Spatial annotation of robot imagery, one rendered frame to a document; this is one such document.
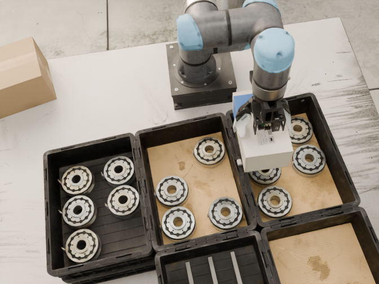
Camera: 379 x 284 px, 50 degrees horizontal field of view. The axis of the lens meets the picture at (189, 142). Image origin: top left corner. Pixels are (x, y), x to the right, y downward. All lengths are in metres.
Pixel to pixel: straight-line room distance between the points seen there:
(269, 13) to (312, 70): 0.89
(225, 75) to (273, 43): 0.80
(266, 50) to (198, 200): 0.65
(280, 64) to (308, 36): 1.06
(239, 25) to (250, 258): 0.69
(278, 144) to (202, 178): 0.37
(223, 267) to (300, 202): 0.31
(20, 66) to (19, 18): 1.59
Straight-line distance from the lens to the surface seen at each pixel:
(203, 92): 1.55
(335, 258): 1.30
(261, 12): 0.89
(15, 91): 1.73
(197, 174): 1.35
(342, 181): 1.31
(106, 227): 1.34
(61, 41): 3.02
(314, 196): 1.34
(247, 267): 1.26
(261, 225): 1.19
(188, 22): 0.87
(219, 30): 0.87
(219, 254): 1.26
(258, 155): 1.04
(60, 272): 1.24
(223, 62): 1.62
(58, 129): 1.71
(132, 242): 1.31
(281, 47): 0.80
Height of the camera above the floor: 2.06
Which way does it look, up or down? 61 degrees down
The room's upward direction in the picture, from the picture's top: 11 degrees counter-clockwise
